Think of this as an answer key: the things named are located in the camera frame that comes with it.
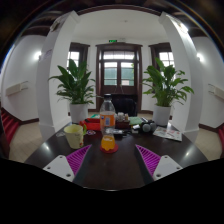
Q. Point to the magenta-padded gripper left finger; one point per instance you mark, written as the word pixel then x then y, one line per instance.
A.
pixel 63 165

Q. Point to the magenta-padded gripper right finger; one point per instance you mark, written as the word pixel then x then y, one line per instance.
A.
pixel 163 165

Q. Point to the orange drink plastic bottle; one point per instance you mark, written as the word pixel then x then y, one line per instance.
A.
pixel 107 120

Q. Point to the pale yellow paper cup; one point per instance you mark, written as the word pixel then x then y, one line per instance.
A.
pixel 75 136

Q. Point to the green sponge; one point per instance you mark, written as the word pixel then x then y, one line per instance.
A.
pixel 135 120

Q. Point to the red carpeted staircase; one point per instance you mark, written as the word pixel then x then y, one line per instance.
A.
pixel 8 125

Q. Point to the black chair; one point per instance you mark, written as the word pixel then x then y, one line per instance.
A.
pixel 125 105

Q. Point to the potted plant, white pot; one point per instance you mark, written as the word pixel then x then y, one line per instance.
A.
pixel 165 86
pixel 75 86

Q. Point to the dark wooden double door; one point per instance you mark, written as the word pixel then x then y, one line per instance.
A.
pixel 118 70

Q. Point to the dark-framed window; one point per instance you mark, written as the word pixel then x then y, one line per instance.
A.
pixel 78 53
pixel 163 53

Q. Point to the green exit sign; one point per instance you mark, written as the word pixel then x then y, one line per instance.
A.
pixel 112 41

